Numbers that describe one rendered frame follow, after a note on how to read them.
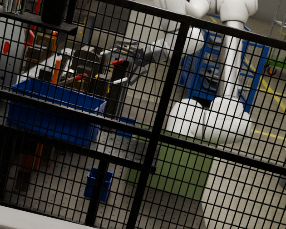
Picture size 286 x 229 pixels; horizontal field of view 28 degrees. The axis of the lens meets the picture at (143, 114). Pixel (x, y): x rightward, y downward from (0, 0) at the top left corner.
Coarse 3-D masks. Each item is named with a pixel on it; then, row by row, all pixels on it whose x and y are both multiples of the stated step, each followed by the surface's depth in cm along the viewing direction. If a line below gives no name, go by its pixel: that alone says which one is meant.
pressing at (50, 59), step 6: (66, 48) 358; (54, 54) 335; (48, 60) 314; (36, 66) 295; (42, 66) 298; (54, 66) 305; (66, 66) 312; (24, 72) 279; (30, 72) 281; (18, 78) 266; (24, 78) 268
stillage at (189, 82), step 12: (204, 36) 683; (264, 48) 687; (204, 60) 762; (264, 60) 691; (204, 72) 790; (216, 72) 716; (240, 72) 698; (180, 84) 816; (192, 84) 699; (204, 84) 750; (216, 84) 743; (240, 84) 739; (204, 96) 704; (216, 96) 718; (252, 96) 704
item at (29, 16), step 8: (72, 0) 178; (0, 8) 176; (72, 8) 178; (8, 16) 181; (16, 16) 169; (24, 16) 172; (32, 16) 176; (40, 16) 180; (72, 16) 179; (32, 24) 181; (40, 24) 168; (48, 24) 170; (64, 24) 177; (64, 32) 177; (72, 32) 180; (56, 40) 170; (64, 40) 180
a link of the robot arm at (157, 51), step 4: (160, 40) 235; (156, 44) 234; (160, 44) 233; (164, 44) 233; (152, 48) 235; (156, 48) 233; (160, 48) 233; (156, 52) 233; (164, 52) 233; (156, 56) 234; (164, 56) 234; (160, 60) 235; (164, 60) 237
